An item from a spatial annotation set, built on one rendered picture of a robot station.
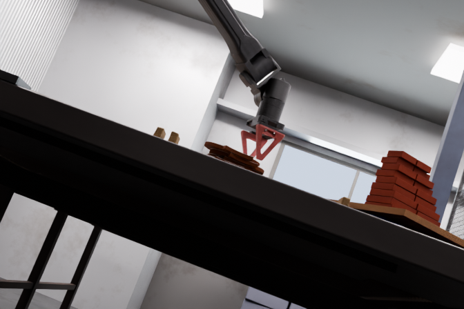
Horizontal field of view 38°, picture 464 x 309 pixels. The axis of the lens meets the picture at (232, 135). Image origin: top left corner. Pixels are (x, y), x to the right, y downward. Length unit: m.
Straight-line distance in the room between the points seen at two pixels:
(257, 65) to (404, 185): 0.79
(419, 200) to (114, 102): 4.81
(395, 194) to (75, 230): 4.73
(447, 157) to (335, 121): 3.92
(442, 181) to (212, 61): 3.77
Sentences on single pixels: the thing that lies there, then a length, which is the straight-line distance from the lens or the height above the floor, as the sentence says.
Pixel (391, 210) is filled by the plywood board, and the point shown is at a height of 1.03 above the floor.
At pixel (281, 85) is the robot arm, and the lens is 1.59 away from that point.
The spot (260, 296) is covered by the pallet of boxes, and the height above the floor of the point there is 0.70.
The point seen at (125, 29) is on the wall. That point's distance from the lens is 6.94.
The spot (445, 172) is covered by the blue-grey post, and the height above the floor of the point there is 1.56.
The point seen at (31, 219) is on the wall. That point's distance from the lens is 6.69.
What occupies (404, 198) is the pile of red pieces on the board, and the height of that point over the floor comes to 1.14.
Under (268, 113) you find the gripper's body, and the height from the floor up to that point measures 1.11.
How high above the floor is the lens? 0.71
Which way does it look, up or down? 12 degrees up
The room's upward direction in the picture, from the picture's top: 21 degrees clockwise
